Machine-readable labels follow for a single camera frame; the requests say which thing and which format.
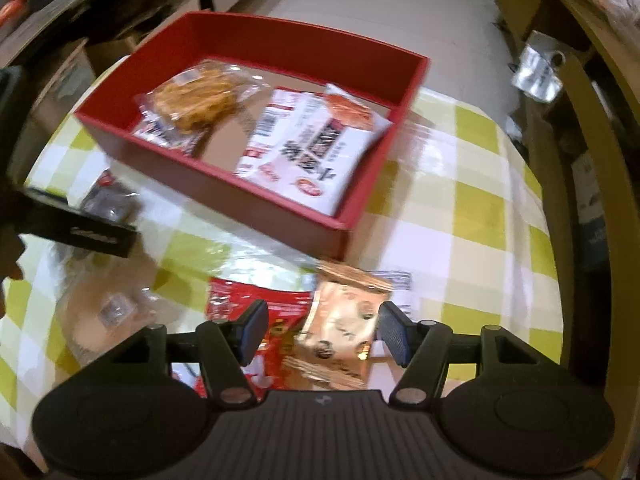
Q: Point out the person's left hand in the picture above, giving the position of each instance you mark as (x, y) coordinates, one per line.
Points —
(11, 260)

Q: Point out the pale floss cake packet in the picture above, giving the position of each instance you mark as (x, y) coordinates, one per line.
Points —
(110, 310)

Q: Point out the red cardboard box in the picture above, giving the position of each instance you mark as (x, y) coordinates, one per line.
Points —
(280, 200)

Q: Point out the silver foil bag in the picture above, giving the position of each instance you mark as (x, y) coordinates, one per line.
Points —
(540, 70)

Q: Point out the orange gold snack packet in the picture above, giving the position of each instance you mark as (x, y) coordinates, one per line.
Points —
(340, 330)

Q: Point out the dark jerky clear packet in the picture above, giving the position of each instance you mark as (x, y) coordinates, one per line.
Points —
(112, 200)

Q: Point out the long white red-label packet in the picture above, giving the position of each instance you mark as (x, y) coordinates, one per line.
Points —
(267, 130)

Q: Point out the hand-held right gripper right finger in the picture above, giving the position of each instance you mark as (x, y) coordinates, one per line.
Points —
(395, 332)

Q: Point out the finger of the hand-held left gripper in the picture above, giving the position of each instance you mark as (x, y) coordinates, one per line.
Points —
(80, 225)

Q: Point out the fried twist snack packet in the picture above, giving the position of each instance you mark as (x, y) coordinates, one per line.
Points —
(200, 97)

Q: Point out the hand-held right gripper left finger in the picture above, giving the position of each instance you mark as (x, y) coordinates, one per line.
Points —
(255, 327)

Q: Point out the large white crisp packet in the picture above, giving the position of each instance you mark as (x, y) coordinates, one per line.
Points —
(340, 135)

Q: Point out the red snack packet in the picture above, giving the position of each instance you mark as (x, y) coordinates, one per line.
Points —
(280, 320)

